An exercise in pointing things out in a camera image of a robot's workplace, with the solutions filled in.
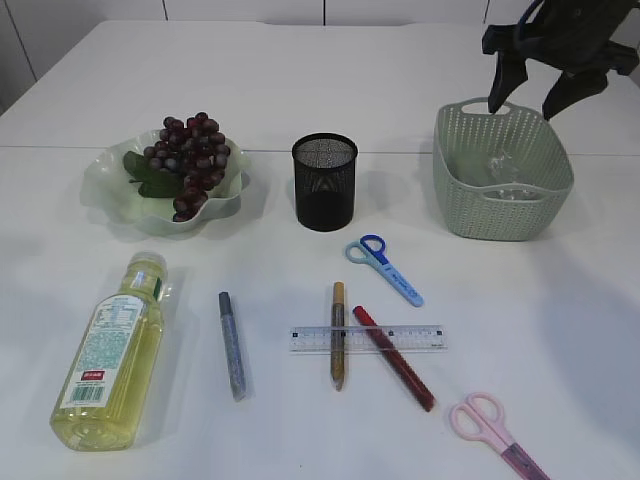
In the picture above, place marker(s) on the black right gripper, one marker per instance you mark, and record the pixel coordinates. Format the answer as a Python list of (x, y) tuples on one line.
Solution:
[(572, 36)]

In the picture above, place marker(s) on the clear plastic sheet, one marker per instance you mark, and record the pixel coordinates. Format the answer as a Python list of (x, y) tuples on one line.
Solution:
[(508, 182)]

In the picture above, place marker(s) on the purple artificial grape bunch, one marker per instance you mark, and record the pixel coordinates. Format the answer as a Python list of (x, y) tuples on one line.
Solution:
[(185, 164)]

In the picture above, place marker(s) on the yellow tea bottle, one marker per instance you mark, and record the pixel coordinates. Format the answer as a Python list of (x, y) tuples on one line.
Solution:
[(101, 401)]

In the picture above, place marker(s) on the green plastic woven basket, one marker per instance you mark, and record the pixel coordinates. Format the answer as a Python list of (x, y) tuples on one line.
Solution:
[(464, 140)]

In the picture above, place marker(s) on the black mesh pen holder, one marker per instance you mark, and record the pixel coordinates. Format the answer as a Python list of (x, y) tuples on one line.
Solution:
[(324, 180)]

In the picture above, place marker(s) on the clear plastic ruler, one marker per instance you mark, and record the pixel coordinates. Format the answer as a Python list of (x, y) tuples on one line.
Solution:
[(406, 338)]

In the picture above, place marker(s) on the gold glitter pen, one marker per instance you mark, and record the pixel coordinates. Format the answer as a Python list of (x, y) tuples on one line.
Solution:
[(337, 345)]

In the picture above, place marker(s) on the red glitter pen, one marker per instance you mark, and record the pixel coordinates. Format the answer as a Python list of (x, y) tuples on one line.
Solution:
[(401, 367)]

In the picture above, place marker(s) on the silver glitter pen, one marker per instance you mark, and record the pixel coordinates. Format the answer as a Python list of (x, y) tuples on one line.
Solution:
[(233, 349)]

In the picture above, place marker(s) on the green wavy glass plate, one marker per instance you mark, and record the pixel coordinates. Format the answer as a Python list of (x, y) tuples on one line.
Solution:
[(108, 187)]

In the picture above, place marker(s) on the blue capped scissors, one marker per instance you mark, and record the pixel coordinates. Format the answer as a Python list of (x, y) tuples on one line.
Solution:
[(370, 250)]

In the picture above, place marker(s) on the pink scissors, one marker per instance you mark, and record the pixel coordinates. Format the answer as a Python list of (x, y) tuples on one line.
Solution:
[(480, 417)]

